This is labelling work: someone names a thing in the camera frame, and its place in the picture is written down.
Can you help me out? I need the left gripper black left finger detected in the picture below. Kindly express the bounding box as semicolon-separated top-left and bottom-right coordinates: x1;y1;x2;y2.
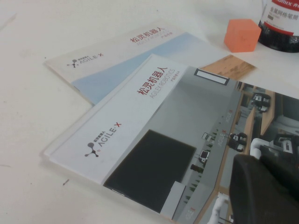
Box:
229;154;299;224

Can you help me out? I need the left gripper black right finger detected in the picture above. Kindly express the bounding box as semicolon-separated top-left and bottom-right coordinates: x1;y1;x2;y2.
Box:
258;151;299;206

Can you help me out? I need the black mesh pen holder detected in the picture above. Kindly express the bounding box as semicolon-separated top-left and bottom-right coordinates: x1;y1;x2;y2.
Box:
257;0;299;53

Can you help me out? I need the brochure with grey office photo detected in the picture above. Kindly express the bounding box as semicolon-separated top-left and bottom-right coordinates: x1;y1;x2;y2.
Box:
43;53;299;224

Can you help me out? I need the orange foam cube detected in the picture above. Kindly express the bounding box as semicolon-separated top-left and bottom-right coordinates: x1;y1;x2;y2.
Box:
223;19;262;53

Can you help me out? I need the brochure with pale blue cover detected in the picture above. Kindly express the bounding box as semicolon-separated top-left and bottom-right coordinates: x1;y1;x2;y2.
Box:
43;18;257;107

